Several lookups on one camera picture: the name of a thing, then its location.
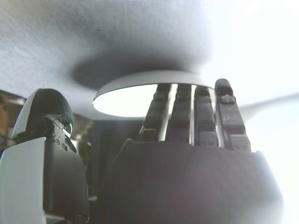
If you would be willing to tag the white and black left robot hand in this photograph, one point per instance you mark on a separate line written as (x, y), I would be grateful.
(187, 182)

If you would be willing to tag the white plate with dark rim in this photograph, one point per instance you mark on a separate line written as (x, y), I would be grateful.
(121, 102)

